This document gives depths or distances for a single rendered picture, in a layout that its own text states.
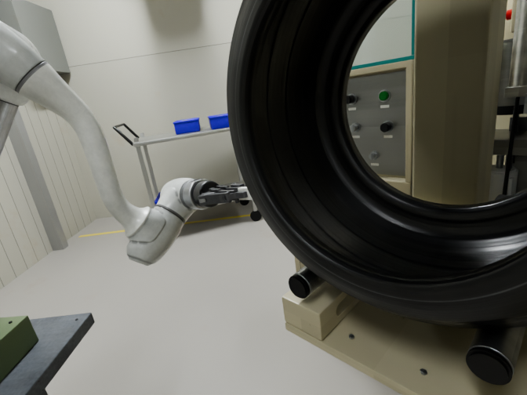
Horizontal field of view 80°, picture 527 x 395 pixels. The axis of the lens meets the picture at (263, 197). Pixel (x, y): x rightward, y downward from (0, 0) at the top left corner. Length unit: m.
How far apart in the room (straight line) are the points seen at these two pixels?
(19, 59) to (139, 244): 0.50
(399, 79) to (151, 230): 0.87
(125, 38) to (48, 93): 3.24
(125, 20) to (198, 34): 0.79
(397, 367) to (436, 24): 0.62
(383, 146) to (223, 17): 2.99
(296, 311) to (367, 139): 0.75
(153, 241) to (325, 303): 0.52
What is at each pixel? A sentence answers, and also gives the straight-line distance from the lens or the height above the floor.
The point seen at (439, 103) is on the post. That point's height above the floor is 1.17.
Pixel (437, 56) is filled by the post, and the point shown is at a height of 1.26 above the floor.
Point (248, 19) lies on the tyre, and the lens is 0.49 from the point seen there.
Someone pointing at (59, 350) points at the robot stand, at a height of 0.65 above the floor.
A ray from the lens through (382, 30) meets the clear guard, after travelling 1.14.
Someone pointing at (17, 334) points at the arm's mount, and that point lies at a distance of 1.12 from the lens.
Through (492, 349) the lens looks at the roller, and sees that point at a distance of 0.48.
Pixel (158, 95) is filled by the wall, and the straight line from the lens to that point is 3.99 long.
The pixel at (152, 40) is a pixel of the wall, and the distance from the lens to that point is 4.03.
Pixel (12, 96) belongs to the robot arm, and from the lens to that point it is 1.09.
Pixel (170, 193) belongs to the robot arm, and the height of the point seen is 0.99.
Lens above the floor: 1.23
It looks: 18 degrees down
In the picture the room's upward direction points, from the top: 8 degrees counter-clockwise
